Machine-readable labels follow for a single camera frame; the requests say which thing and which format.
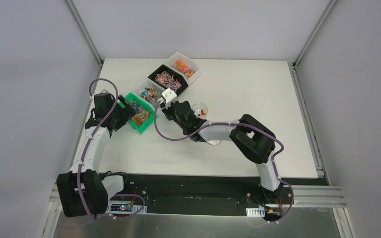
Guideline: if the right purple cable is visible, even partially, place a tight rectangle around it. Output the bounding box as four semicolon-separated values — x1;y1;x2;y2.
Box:
153;98;295;224

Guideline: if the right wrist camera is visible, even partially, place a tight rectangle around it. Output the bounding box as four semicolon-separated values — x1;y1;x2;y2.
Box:
161;88;178;109

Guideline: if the black lollipop bin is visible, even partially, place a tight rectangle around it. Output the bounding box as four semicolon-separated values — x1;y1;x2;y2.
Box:
148;64;189;96

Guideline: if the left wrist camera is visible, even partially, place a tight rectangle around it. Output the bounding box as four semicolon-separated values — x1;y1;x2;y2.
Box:
100;89;110;94

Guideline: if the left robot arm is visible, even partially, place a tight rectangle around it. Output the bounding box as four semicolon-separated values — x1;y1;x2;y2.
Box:
56;92;135;219

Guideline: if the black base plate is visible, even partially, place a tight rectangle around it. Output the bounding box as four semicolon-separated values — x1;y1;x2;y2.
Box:
110;172;289;217

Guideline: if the white gummy bin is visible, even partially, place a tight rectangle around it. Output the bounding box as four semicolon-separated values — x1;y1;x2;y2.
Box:
165;52;202;85

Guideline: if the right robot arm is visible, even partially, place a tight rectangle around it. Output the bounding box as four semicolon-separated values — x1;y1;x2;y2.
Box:
155;101;284;203

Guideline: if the green candy bin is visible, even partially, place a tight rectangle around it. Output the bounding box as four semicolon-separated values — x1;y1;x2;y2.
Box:
125;92;156;133

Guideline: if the white lollipop bin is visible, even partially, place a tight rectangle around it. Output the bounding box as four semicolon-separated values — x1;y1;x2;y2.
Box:
133;79;166;109

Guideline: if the clear plastic jar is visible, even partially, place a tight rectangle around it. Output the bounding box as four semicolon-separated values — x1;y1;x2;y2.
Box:
191;103;208;119

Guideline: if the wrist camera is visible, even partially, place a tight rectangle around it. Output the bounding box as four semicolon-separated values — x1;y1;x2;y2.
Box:
161;88;178;109
100;89;110;94

